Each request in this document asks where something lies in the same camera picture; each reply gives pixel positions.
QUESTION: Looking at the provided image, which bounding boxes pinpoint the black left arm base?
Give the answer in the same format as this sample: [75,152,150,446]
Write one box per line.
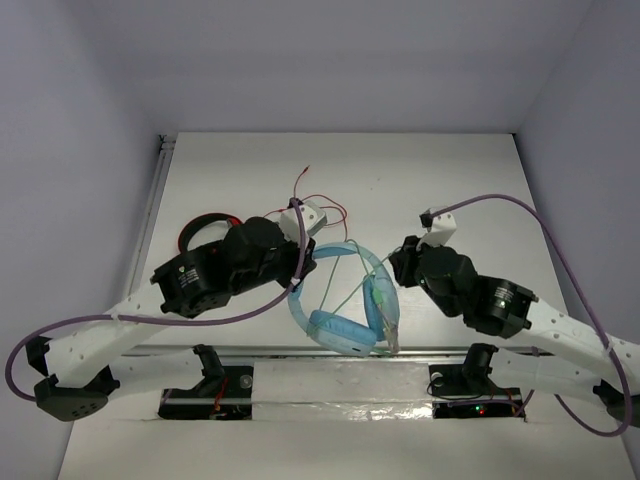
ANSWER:
[158,345,254,421]

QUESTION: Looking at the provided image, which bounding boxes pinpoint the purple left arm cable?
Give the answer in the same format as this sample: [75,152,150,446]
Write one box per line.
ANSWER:
[4,197,307,403]

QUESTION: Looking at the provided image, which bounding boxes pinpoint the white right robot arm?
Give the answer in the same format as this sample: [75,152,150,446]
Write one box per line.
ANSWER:
[390,236,639,427]

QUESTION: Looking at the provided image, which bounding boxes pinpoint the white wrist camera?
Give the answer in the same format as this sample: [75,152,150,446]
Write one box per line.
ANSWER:
[418,209,457,249]
[278,201,328,243]

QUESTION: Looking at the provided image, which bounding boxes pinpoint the light blue headphones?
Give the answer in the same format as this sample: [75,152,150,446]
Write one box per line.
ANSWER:
[287,240,400,357]

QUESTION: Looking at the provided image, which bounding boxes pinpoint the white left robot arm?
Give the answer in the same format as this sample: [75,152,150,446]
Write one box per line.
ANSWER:
[25,209,323,422]

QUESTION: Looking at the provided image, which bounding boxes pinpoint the red and black headphones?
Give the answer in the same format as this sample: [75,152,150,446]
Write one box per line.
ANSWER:
[178,211,246,256]

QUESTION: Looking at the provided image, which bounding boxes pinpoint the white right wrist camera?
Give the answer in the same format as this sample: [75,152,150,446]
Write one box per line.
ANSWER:
[418,209,457,249]

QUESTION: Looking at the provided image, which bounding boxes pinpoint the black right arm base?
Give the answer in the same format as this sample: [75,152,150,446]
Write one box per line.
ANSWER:
[426,343,531,420]

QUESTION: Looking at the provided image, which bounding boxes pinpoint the green headphone cable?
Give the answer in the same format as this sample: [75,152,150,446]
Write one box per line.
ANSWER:
[304,238,401,357]

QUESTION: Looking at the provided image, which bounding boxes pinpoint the red headphone cable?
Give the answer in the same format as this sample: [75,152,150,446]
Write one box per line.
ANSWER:
[262,166,350,236]

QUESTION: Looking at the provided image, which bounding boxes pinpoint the aluminium rail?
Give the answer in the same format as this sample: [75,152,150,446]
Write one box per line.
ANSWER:
[124,344,536,360]

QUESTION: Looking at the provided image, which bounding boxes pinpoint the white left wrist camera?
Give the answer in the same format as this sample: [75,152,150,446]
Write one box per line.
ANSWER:
[278,201,328,243]

